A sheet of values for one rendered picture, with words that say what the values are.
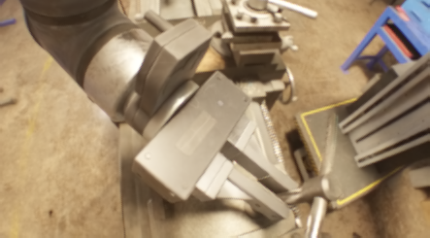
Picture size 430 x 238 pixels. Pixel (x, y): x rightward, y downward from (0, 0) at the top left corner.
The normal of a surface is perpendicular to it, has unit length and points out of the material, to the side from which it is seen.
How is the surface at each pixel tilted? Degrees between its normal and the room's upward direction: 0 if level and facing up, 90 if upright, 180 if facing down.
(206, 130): 21
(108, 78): 35
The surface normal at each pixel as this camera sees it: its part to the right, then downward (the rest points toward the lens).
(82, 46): 0.04, 0.00
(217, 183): 0.43, -0.48
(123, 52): 0.28, -0.31
